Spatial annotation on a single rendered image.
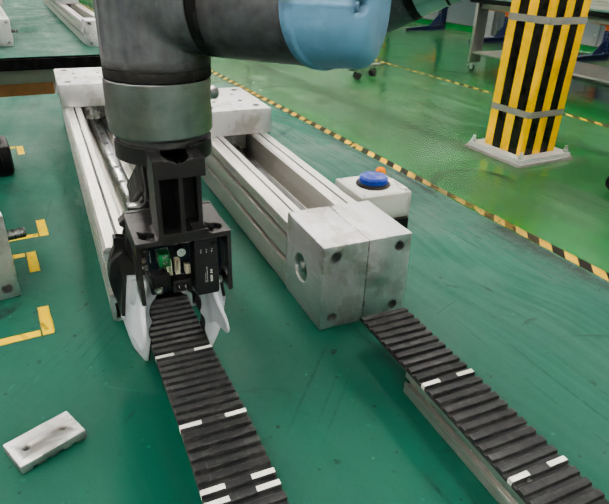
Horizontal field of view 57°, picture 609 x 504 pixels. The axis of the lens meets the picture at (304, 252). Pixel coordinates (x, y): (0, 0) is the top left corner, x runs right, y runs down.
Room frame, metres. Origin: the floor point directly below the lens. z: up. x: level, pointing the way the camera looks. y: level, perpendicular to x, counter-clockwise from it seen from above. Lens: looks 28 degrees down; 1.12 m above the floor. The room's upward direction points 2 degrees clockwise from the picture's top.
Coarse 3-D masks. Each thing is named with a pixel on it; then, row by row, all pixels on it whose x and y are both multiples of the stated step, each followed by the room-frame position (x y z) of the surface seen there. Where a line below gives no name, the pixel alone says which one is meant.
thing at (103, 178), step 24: (72, 120) 0.90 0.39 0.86; (96, 120) 1.01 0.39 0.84; (72, 144) 0.87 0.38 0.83; (96, 144) 0.91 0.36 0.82; (96, 168) 0.68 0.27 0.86; (120, 168) 0.76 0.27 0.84; (96, 192) 0.60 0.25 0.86; (120, 192) 0.67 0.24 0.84; (96, 216) 0.54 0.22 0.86; (96, 240) 0.57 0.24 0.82; (120, 312) 0.48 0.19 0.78
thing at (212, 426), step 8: (216, 416) 0.31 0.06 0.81; (224, 416) 0.31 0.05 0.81; (232, 416) 0.31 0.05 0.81; (240, 416) 0.31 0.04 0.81; (248, 416) 0.31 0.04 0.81; (184, 424) 0.30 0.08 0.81; (192, 424) 0.30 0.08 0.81; (200, 424) 0.30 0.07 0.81; (208, 424) 0.30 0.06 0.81; (216, 424) 0.30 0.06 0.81; (224, 424) 0.30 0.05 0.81; (232, 424) 0.30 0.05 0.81; (240, 424) 0.30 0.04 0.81; (248, 424) 0.30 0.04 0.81; (184, 432) 0.29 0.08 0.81; (192, 432) 0.29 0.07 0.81; (200, 432) 0.29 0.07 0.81; (208, 432) 0.29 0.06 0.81; (216, 432) 0.29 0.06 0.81; (224, 432) 0.29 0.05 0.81; (184, 440) 0.28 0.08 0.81; (192, 440) 0.28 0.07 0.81
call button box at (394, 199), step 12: (336, 180) 0.75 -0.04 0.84; (348, 180) 0.74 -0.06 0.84; (348, 192) 0.71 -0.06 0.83; (360, 192) 0.70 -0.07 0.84; (372, 192) 0.70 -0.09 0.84; (384, 192) 0.70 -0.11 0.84; (396, 192) 0.70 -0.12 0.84; (408, 192) 0.71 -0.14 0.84; (384, 204) 0.69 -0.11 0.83; (396, 204) 0.70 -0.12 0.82; (408, 204) 0.71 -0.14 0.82; (396, 216) 0.70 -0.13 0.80
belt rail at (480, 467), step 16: (416, 384) 0.36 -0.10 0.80; (416, 400) 0.36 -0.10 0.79; (432, 400) 0.34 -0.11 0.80; (432, 416) 0.34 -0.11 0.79; (448, 432) 0.32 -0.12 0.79; (464, 448) 0.31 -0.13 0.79; (480, 464) 0.29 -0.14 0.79; (480, 480) 0.28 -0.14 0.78; (496, 480) 0.28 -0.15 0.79; (496, 496) 0.27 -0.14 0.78; (512, 496) 0.26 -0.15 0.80
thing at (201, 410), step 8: (208, 400) 0.32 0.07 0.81; (216, 400) 0.32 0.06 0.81; (224, 400) 0.32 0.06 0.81; (232, 400) 0.33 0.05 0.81; (240, 400) 0.32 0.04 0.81; (176, 408) 0.31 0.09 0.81; (184, 408) 0.31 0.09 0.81; (192, 408) 0.31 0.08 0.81; (200, 408) 0.32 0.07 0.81; (208, 408) 0.31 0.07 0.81; (216, 408) 0.31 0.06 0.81; (224, 408) 0.31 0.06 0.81; (232, 408) 0.32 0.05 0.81; (240, 408) 0.32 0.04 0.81; (176, 416) 0.31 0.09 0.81; (184, 416) 0.30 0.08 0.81; (192, 416) 0.30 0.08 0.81; (200, 416) 0.31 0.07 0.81; (208, 416) 0.31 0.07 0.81
